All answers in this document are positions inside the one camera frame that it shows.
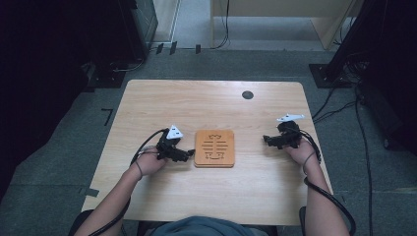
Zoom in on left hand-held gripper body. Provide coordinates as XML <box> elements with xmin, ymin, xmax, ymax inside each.
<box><xmin>155</xmin><ymin>124</ymin><xmax>185</xmax><ymax>162</ymax></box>

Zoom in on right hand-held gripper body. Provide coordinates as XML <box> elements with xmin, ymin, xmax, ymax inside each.
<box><xmin>274</xmin><ymin>112</ymin><xmax>306</xmax><ymax>150</ymax></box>

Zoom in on person's right hand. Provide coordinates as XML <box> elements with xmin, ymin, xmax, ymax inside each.
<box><xmin>282</xmin><ymin>139</ymin><xmax>320</xmax><ymax>169</ymax></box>

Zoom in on person's left hand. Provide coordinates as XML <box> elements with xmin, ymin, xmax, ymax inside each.
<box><xmin>132</xmin><ymin>147</ymin><xmax>169</xmax><ymax>178</ymax></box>

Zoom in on black right wrist band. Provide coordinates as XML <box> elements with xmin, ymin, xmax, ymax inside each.
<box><xmin>301</xmin><ymin>151</ymin><xmax>318</xmax><ymax>175</ymax></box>

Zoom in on black wrist band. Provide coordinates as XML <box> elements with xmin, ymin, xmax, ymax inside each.
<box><xmin>301</xmin><ymin>151</ymin><xmax>318</xmax><ymax>175</ymax></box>
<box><xmin>133</xmin><ymin>160</ymin><xmax>145</xmax><ymax>181</ymax></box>

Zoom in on black left wrist band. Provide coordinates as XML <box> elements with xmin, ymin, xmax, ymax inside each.
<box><xmin>133</xmin><ymin>160</ymin><xmax>145</xmax><ymax>181</ymax></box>

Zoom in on person's blue-grey clothing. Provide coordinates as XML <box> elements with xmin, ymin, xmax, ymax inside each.
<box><xmin>149</xmin><ymin>215</ymin><xmax>265</xmax><ymax>236</ymax></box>

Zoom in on black chair armrest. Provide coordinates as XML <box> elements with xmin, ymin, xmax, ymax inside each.
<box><xmin>67</xmin><ymin>209</ymin><xmax>94</xmax><ymax>236</ymax></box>
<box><xmin>298</xmin><ymin>206</ymin><xmax>308</xmax><ymax>236</ymax></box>

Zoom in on dark cabinet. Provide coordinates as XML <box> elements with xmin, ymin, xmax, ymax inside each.
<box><xmin>128</xmin><ymin>0</ymin><xmax>159</xmax><ymax>62</ymax></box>

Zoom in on light wooden desk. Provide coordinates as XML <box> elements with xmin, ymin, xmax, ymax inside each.
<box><xmin>210</xmin><ymin>0</ymin><xmax>365</xmax><ymax>51</ymax></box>

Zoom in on black curtain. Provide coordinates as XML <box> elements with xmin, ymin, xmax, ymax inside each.
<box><xmin>328</xmin><ymin>0</ymin><xmax>417</xmax><ymax>155</ymax></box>
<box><xmin>0</xmin><ymin>0</ymin><xmax>139</xmax><ymax>201</ymax></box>

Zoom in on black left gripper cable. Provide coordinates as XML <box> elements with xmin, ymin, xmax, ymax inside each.
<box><xmin>88</xmin><ymin>128</ymin><xmax>169</xmax><ymax>236</ymax></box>

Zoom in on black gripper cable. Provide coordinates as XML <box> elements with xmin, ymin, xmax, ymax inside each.
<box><xmin>88</xmin><ymin>128</ymin><xmax>169</xmax><ymax>236</ymax></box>
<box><xmin>293</xmin><ymin>126</ymin><xmax>358</xmax><ymax>236</ymax></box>

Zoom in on black stand base plate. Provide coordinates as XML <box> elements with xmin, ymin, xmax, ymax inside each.
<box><xmin>86</xmin><ymin>69</ymin><xmax>126</xmax><ymax>89</ymax></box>
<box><xmin>308</xmin><ymin>63</ymin><xmax>354</xmax><ymax>89</ymax></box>

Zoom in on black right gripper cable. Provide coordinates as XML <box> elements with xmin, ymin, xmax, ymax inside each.
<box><xmin>293</xmin><ymin>126</ymin><xmax>358</xmax><ymax>236</ymax></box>

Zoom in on long black floor cable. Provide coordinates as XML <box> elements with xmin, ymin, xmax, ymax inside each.
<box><xmin>354</xmin><ymin>86</ymin><xmax>375</xmax><ymax>236</ymax></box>

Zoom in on white floor cable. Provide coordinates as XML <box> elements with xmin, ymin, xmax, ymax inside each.
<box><xmin>110</xmin><ymin>58</ymin><xmax>146</xmax><ymax>74</ymax></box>

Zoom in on black hanging cables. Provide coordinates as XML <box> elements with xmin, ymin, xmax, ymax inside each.
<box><xmin>214</xmin><ymin>0</ymin><xmax>231</xmax><ymax>50</ymax></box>

